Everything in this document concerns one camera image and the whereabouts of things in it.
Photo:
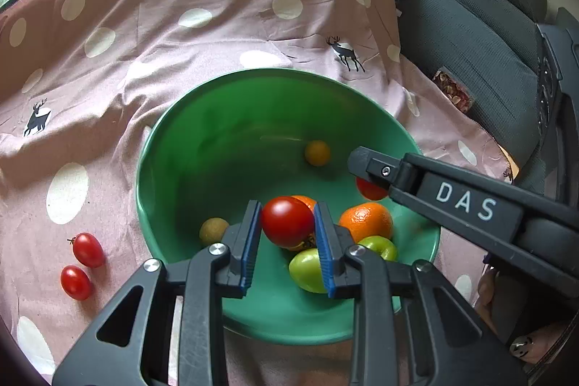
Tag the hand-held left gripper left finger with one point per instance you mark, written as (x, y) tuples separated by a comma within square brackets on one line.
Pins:
[(251, 250)]

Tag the person's right hand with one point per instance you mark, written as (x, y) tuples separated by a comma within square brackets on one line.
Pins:
[(547, 340)]

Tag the pink polka dot blanket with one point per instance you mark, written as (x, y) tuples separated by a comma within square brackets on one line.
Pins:
[(135, 51)]

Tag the red snack packet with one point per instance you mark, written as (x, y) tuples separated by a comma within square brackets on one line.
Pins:
[(452, 90)]

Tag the green oval fruit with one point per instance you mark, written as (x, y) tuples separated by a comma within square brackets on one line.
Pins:
[(382, 248), (305, 270)]

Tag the green bowl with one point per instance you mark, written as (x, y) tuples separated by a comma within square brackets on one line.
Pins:
[(217, 142)]

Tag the orange mandarin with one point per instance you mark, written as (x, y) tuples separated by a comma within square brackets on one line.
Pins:
[(366, 221), (307, 202)]

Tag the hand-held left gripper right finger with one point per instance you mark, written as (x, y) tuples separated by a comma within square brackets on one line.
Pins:
[(323, 250)]

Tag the grey sofa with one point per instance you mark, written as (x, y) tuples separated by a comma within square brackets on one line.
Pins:
[(475, 28)]

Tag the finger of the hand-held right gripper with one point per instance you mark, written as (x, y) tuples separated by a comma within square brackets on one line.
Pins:
[(368, 162)]

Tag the red cherry tomato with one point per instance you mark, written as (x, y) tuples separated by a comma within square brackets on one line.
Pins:
[(76, 282), (287, 221), (368, 190), (88, 249)]

